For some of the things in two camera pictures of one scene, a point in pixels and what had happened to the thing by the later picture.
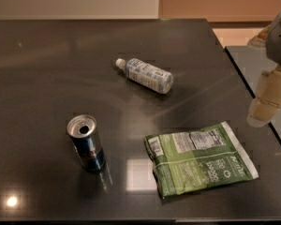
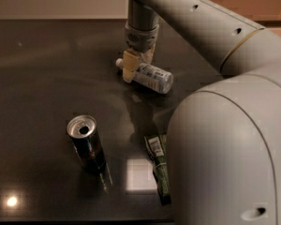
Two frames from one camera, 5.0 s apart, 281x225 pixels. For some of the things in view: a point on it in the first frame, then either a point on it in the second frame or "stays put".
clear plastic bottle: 147,75 stays put
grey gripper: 279,42 to 140,39
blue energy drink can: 88,146 stays put
